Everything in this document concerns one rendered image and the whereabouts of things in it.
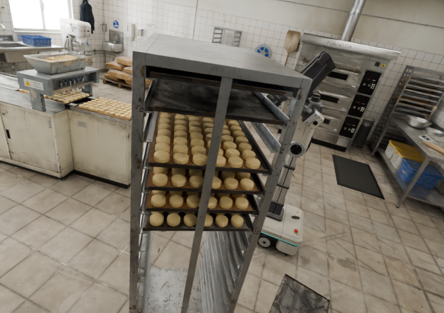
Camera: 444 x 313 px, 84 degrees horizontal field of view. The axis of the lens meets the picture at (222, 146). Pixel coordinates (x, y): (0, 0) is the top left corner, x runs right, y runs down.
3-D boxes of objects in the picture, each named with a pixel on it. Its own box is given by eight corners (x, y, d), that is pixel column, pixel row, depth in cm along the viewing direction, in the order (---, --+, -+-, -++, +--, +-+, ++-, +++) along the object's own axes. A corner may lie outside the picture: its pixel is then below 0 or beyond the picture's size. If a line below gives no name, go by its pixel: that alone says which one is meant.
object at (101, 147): (73, 175, 292) (65, 104, 253) (93, 162, 323) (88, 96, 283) (127, 191, 285) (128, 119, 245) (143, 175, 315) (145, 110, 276)
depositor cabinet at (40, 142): (-35, 155, 290) (-58, 85, 252) (22, 133, 353) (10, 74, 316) (62, 184, 276) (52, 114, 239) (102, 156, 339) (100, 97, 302)
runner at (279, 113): (235, 78, 130) (236, 72, 128) (240, 79, 130) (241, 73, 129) (278, 127, 74) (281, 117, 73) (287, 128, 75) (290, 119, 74)
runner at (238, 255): (215, 176, 158) (216, 172, 156) (220, 176, 158) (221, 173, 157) (236, 265, 102) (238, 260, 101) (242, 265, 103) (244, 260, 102)
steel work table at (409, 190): (368, 154, 520) (390, 111, 476) (405, 165, 504) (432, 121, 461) (394, 207, 355) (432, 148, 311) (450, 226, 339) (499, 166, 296)
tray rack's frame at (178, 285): (140, 278, 193) (150, 31, 113) (204, 276, 204) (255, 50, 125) (125, 385, 137) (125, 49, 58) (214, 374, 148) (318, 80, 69)
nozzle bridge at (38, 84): (22, 106, 242) (15, 71, 227) (76, 91, 306) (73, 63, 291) (52, 114, 238) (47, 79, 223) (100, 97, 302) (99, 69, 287)
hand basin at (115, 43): (134, 66, 700) (135, 24, 651) (125, 67, 666) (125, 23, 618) (105, 58, 721) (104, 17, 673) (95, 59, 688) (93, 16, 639)
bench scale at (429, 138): (417, 137, 382) (421, 132, 378) (439, 142, 378) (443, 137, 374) (428, 144, 355) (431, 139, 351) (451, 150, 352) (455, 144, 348)
